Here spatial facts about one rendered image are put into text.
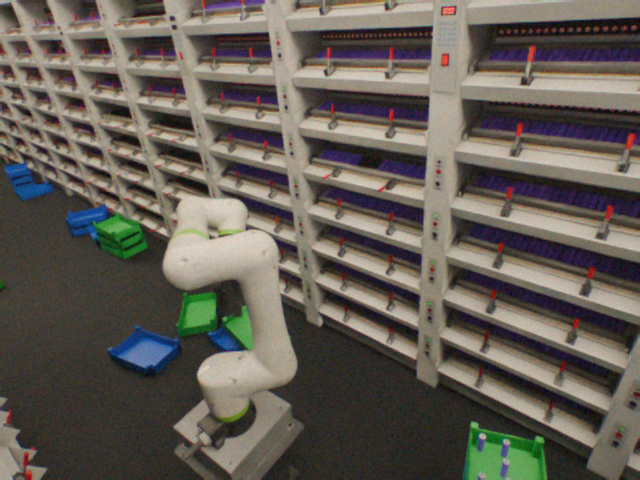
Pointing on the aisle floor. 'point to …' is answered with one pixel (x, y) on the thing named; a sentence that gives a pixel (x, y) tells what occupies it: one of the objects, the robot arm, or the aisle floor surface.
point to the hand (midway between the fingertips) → (229, 312)
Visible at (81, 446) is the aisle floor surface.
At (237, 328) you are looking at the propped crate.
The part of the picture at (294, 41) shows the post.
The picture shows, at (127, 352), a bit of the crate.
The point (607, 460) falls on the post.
